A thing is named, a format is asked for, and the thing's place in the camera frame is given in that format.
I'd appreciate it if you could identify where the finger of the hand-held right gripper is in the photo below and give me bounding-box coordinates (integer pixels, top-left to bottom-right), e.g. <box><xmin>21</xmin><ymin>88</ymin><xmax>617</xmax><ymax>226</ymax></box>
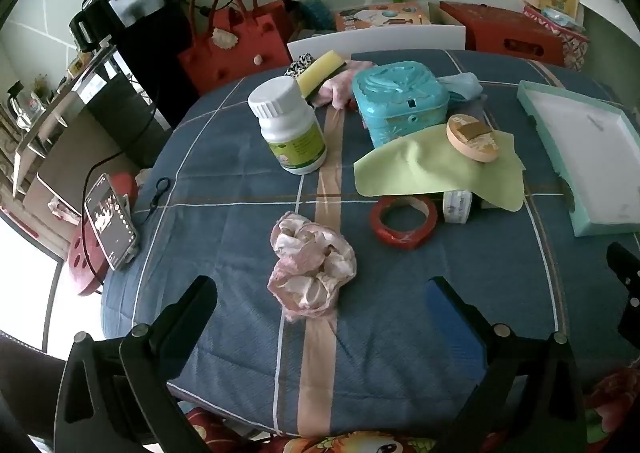
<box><xmin>606</xmin><ymin>242</ymin><xmax>640</xmax><ymax>349</ymax></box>

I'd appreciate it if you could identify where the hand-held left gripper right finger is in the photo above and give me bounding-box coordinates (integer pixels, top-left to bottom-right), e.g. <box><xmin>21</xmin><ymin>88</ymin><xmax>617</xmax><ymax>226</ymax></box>
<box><xmin>425</xmin><ymin>276</ymin><xmax>587</xmax><ymax>453</ymax></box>

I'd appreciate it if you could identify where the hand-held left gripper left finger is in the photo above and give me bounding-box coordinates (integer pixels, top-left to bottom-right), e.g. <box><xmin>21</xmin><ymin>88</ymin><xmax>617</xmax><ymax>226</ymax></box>
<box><xmin>54</xmin><ymin>275</ymin><xmax>218</xmax><ymax>453</ymax></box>

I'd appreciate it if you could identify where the red tape roll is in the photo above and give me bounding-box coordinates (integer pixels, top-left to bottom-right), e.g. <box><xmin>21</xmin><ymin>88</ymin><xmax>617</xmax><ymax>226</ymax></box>
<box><xmin>370</xmin><ymin>195</ymin><xmax>439</xmax><ymax>250</ymax></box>

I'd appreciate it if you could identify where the pink satin scrunchie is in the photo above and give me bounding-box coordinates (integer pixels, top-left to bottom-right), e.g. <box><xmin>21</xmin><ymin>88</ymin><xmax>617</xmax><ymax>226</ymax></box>
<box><xmin>269</xmin><ymin>212</ymin><xmax>358</xmax><ymax>325</ymax></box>

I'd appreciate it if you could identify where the teal shallow tray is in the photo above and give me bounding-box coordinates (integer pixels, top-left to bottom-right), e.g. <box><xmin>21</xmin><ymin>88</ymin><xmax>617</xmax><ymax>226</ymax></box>
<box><xmin>516</xmin><ymin>80</ymin><xmax>640</xmax><ymax>238</ymax></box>

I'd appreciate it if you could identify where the light green cloth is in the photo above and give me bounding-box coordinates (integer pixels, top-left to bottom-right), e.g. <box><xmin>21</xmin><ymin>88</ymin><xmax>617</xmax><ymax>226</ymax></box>
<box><xmin>353</xmin><ymin>129</ymin><xmax>527</xmax><ymax>211</ymax></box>

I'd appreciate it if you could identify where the teal plastic lidded box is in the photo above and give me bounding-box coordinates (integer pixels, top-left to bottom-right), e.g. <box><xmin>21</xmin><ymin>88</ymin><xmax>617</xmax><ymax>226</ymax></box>
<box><xmin>351</xmin><ymin>60</ymin><xmax>451</xmax><ymax>146</ymax></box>

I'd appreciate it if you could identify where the light blue face mask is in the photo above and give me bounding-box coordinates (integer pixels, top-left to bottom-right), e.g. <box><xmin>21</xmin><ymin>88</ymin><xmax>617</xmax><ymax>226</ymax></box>
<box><xmin>439</xmin><ymin>72</ymin><xmax>485</xmax><ymax>104</ymax></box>

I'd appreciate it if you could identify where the pink fluffy cloth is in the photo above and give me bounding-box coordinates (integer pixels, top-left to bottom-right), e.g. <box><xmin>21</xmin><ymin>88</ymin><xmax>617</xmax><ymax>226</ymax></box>
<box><xmin>314</xmin><ymin>60</ymin><xmax>376</xmax><ymax>110</ymax></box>

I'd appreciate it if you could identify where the yellow sponge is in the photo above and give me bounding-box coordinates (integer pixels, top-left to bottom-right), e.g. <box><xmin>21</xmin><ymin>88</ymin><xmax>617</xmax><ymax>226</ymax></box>
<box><xmin>296</xmin><ymin>50</ymin><xmax>347</xmax><ymax>101</ymax></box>

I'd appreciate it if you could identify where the blue plaid tablecloth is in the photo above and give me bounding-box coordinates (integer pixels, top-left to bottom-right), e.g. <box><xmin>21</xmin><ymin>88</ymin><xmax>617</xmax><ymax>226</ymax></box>
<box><xmin>100</xmin><ymin>49</ymin><xmax>640</xmax><ymax>439</ymax></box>

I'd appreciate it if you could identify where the smartphone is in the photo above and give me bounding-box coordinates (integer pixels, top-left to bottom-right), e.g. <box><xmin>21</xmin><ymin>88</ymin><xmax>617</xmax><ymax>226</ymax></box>
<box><xmin>82</xmin><ymin>173</ymin><xmax>139</xmax><ymax>272</ymax></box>

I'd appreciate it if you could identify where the red stool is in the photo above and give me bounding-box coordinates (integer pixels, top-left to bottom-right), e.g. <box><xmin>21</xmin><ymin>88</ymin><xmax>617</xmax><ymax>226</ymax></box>
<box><xmin>67</xmin><ymin>172</ymin><xmax>143</xmax><ymax>296</ymax></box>

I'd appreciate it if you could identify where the red floral printed cloth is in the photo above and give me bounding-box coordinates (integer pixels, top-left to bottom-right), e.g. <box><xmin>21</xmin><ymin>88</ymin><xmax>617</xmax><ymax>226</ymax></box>
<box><xmin>185</xmin><ymin>368</ymin><xmax>640</xmax><ymax>453</ymax></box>

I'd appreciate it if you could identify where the white pill bottle green label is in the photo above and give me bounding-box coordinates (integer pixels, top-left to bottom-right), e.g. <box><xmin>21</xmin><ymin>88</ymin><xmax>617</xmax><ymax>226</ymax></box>
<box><xmin>248</xmin><ymin>77</ymin><xmax>328</xmax><ymax>176</ymax></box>

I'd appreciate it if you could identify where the grey side table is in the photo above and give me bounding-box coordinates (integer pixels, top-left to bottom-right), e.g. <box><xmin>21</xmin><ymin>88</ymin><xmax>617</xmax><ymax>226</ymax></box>
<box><xmin>12</xmin><ymin>40</ymin><xmax>121</xmax><ymax>194</ymax></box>

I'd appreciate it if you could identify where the red felt handbag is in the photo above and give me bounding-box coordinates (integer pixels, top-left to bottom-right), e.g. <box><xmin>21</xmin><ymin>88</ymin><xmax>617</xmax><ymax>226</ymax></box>
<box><xmin>178</xmin><ymin>0</ymin><xmax>296</xmax><ymax>96</ymax></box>

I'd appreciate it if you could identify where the leopard print scrunchie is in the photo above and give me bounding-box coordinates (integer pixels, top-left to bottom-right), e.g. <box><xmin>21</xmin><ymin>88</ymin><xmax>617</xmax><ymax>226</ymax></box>
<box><xmin>284</xmin><ymin>53</ymin><xmax>316</xmax><ymax>80</ymax></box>

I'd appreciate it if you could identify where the glass pitcher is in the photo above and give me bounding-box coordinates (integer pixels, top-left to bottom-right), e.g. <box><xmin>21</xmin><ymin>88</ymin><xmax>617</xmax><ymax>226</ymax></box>
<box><xmin>7</xmin><ymin>80</ymin><xmax>32</xmax><ymax>130</ymax></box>

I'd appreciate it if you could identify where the white foam board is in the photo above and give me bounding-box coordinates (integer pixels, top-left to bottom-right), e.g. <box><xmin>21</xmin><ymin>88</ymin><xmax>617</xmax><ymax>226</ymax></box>
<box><xmin>286</xmin><ymin>24</ymin><xmax>467</xmax><ymax>64</ymax></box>

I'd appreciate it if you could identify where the orange toy box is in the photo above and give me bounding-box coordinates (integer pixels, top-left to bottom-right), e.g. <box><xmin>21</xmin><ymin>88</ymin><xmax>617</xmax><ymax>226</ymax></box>
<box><xmin>335</xmin><ymin>3</ymin><xmax>432</xmax><ymax>32</ymax></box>

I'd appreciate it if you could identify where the blue water bottle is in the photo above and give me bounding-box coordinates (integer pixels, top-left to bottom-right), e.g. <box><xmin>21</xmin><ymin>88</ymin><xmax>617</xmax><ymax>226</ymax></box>
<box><xmin>292</xmin><ymin>0</ymin><xmax>333</xmax><ymax>31</ymax></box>

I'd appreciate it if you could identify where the black lanyard loop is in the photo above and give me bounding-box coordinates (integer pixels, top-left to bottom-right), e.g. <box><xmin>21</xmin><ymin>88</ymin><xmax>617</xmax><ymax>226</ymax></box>
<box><xmin>135</xmin><ymin>178</ymin><xmax>170</xmax><ymax>229</ymax></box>

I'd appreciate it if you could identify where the black phone cable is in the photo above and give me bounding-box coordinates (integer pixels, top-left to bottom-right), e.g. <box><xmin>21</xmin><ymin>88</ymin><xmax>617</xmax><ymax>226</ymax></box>
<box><xmin>82</xmin><ymin>63</ymin><xmax>161</xmax><ymax>279</ymax></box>

